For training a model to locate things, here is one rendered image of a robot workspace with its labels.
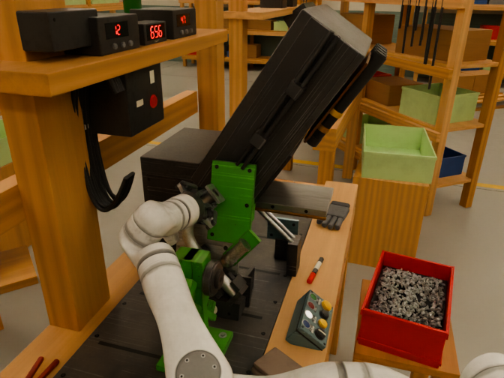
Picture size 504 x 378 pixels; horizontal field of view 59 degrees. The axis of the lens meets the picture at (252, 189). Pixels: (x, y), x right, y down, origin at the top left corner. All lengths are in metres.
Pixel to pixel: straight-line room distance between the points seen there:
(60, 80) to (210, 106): 1.13
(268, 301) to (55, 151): 0.65
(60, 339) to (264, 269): 0.58
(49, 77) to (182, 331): 0.47
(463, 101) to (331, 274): 2.66
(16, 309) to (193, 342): 2.32
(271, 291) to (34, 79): 0.80
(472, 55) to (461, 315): 1.91
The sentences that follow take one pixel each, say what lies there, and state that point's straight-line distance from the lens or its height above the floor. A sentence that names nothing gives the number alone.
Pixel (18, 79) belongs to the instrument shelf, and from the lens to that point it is 0.86.
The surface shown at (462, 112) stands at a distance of 3.85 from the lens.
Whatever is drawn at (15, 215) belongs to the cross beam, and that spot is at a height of 1.21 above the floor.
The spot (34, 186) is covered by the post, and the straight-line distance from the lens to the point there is 1.06.
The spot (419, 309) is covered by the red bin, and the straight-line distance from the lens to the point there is 1.31.
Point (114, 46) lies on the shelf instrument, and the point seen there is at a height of 1.55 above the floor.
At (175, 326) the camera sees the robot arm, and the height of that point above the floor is 1.24.
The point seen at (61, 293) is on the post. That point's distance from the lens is 1.19.
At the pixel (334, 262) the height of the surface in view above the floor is 0.90.
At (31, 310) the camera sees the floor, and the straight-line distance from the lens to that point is 2.86.
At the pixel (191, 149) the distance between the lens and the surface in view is 1.30.
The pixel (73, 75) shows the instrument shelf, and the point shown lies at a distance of 0.87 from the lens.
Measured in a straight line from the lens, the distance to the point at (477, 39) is 3.76.
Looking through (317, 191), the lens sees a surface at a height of 1.13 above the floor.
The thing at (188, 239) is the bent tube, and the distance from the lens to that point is 1.15.
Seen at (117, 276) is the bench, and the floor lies 0.88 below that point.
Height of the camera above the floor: 1.67
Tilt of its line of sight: 25 degrees down
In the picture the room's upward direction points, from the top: 1 degrees clockwise
